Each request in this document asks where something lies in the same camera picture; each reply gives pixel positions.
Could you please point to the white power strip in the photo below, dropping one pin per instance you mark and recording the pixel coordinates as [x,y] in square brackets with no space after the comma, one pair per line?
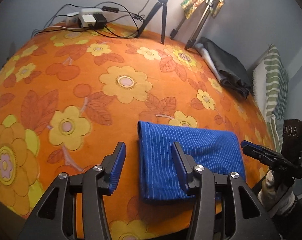
[83,18]

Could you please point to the orange floral bed sheet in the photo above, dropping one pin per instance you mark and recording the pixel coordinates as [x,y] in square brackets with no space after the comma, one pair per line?
[67,99]

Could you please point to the large silver tripod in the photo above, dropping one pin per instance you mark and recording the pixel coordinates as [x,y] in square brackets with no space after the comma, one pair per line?
[205,13]

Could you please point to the grey knit gloved hand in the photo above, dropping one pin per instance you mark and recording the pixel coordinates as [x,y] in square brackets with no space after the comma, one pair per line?
[275,200]

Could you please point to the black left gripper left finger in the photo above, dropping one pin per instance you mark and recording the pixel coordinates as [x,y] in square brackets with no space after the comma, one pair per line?
[54,215]

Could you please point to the black power adapter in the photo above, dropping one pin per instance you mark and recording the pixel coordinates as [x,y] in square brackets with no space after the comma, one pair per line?
[100,21]

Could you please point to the blue striped pants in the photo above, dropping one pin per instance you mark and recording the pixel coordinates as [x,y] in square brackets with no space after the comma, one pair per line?
[168,155]

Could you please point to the yellow floral curtain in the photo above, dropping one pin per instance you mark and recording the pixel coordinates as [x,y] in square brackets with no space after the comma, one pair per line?
[190,6]

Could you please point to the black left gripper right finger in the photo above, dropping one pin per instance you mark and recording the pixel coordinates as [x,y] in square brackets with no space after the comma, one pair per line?
[225,207]

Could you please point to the dark folded clothes pile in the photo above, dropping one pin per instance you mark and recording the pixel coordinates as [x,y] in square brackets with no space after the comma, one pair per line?
[227,69]

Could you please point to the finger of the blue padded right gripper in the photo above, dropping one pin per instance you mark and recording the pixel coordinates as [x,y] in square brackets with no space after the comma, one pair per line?
[253,146]

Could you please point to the striped green white pillow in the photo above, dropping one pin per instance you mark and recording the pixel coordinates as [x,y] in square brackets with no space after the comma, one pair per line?
[270,88]

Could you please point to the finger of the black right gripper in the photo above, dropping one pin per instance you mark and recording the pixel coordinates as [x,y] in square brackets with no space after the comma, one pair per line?
[263,155]

